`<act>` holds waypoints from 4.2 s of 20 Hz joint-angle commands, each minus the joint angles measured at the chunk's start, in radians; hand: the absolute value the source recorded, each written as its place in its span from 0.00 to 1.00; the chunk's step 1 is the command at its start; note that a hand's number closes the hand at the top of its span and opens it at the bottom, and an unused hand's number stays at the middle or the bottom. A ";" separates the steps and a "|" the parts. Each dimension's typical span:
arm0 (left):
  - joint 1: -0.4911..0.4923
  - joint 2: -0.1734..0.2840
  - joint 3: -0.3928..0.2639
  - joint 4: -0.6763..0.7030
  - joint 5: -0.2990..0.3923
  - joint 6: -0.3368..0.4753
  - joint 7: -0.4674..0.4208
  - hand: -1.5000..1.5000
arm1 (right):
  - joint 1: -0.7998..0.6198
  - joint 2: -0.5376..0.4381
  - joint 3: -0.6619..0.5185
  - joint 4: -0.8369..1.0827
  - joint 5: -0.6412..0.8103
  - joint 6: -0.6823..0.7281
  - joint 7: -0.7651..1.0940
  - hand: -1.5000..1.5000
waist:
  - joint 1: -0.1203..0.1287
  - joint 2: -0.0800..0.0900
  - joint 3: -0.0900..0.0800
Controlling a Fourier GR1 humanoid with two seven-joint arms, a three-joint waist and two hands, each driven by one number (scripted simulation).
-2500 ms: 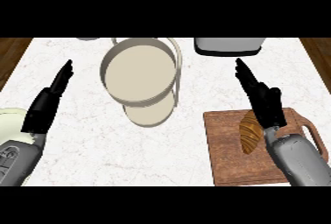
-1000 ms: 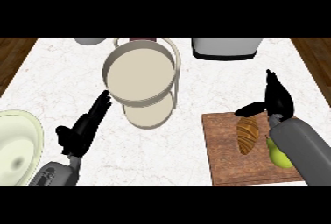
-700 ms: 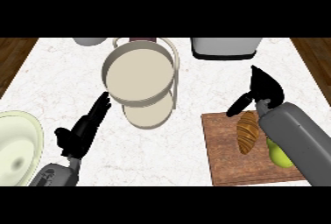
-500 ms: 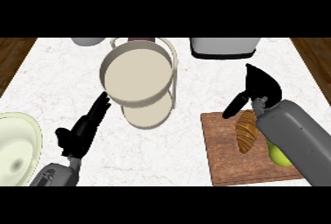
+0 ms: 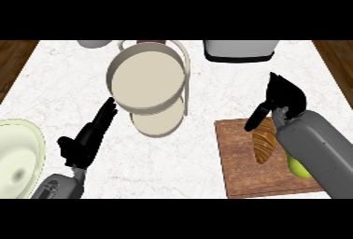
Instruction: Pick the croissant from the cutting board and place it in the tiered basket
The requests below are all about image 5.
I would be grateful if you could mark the white and black appliance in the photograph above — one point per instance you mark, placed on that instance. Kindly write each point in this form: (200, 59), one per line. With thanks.
(238, 49)

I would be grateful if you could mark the green fruit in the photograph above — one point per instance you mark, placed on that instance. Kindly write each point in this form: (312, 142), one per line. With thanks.
(298, 168)

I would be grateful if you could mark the dark maroon object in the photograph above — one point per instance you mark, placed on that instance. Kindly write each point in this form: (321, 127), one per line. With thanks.
(151, 41)

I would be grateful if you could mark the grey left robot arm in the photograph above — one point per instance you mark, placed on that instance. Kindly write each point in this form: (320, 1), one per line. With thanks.
(60, 185)

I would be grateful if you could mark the beige tiered basket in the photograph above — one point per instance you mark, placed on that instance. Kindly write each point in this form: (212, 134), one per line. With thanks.
(150, 87)

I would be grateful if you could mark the brown croissant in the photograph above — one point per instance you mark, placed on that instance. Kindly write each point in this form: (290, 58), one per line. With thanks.
(265, 143)

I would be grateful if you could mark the pale green bowl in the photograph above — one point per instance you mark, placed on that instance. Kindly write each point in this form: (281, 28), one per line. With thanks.
(18, 158)

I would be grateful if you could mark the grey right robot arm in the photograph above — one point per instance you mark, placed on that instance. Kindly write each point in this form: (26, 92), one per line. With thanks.
(317, 149)

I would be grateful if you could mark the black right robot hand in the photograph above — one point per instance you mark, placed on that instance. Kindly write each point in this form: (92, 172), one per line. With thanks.
(286, 93)

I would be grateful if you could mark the brown wooden cutting board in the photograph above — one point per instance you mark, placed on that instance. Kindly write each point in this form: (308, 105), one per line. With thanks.
(258, 168)

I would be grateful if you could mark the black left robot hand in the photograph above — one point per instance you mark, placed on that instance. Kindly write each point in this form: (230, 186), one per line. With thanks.
(88, 137)

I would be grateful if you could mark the grey rounded object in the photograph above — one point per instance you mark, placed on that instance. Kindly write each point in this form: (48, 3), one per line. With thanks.
(94, 43)

